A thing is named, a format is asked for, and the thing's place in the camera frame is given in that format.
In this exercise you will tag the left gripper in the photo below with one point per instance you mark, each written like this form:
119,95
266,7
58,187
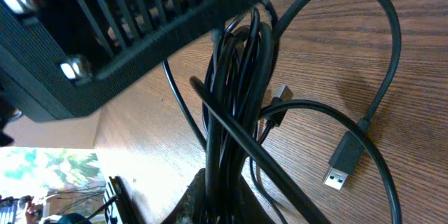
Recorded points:
64,59

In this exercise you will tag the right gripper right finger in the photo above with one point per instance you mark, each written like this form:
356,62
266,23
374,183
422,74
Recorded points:
248,210

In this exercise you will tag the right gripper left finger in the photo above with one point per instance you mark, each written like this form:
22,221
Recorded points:
193,205

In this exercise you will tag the black USB cable thick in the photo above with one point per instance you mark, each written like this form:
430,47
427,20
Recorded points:
353,144

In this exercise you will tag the black USB cable thin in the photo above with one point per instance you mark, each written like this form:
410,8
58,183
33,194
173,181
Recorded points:
240,68

